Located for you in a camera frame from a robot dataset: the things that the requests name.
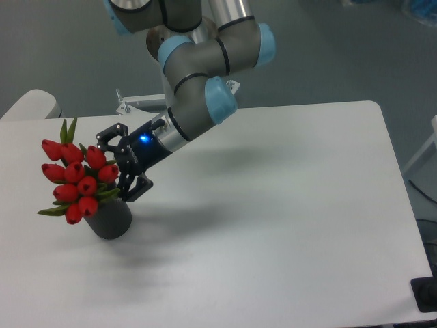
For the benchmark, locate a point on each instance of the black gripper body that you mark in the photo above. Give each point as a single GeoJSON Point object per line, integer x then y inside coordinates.
{"type": "Point", "coordinates": [141, 149]}

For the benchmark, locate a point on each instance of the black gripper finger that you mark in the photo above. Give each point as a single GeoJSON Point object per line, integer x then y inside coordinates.
{"type": "Point", "coordinates": [105, 136]}
{"type": "Point", "coordinates": [133, 187]}

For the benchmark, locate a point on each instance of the red tulip bouquet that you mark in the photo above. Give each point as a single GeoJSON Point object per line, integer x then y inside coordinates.
{"type": "Point", "coordinates": [84, 178]}

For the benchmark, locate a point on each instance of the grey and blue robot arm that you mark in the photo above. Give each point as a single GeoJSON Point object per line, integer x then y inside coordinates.
{"type": "Point", "coordinates": [194, 65]}

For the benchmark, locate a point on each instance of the dark grey ribbed vase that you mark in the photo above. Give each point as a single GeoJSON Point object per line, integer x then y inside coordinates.
{"type": "Point", "coordinates": [113, 217]}

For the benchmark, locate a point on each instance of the white chair at left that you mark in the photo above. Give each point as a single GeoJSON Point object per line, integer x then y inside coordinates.
{"type": "Point", "coordinates": [34, 105]}

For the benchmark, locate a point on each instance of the white furniture at right edge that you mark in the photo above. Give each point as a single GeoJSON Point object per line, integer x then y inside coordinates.
{"type": "Point", "coordinates": [422, 155]}

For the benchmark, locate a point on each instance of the black device at table corner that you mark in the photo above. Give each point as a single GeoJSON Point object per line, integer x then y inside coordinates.
{"type": "Point", "coordinates": [424, 290]}

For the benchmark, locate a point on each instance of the clear bag with blue items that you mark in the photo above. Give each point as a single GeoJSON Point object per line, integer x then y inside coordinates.
{"type": "Point", "coordinates": [423, 11]}

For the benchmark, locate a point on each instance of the white pedestal base frame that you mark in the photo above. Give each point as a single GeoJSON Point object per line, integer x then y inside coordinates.
{"type": "Point", "coordinates": [143, 102]}

